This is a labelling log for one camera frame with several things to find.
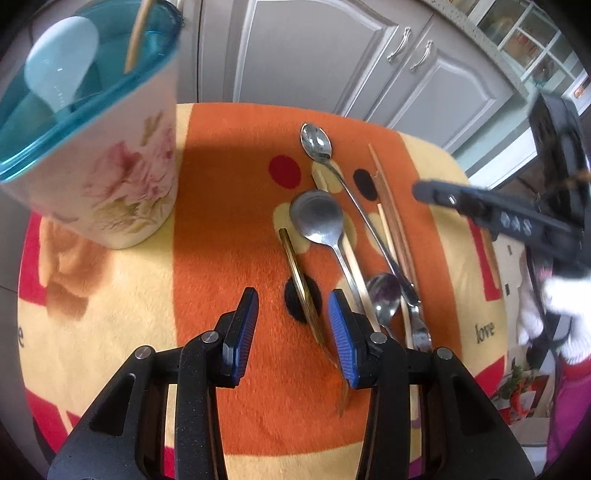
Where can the brown wooden chopstick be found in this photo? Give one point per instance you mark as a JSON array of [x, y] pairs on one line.
[[382, 184], [137, 37], [398, 221]]

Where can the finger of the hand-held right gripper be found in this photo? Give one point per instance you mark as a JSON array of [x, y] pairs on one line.
[[485, 207]]

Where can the person's right hand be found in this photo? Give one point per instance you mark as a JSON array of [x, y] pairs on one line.
[[570, 295]]

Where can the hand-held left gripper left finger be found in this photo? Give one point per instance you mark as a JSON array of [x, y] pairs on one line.
[[242, 332]]

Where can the cardboard box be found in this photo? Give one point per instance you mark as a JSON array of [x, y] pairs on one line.
[[508, 263]]

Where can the orange printed blanket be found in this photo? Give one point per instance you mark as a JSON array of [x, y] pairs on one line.
[[217, 194]]

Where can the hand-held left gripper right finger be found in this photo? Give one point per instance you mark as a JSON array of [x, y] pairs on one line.
[[344, 341]]

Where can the white glass-door cabinet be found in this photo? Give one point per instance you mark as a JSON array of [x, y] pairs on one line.
[[531, 27]]

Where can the grey cabinet door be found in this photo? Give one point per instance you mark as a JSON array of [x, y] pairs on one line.
[[457, 92], [314, 50], [217, 50]]

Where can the red printed box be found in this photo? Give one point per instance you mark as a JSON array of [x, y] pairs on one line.
[[521, 392]]

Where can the person's magenta clothing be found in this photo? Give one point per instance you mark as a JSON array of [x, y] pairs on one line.
[[570, 410]]

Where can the large steel spoon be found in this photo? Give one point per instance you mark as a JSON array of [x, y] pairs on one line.
[[316, 214]]

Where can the speckled stone countertop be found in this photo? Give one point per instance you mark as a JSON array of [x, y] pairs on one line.
[[501, 55]]

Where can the floral cup with teal rim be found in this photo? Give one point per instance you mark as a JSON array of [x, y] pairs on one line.
[[111, 152]]

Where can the white plastic spoon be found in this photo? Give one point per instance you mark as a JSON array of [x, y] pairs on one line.
[[62, 60]]

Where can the small steel spoon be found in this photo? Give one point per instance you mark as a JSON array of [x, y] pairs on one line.
[[316, 141]]

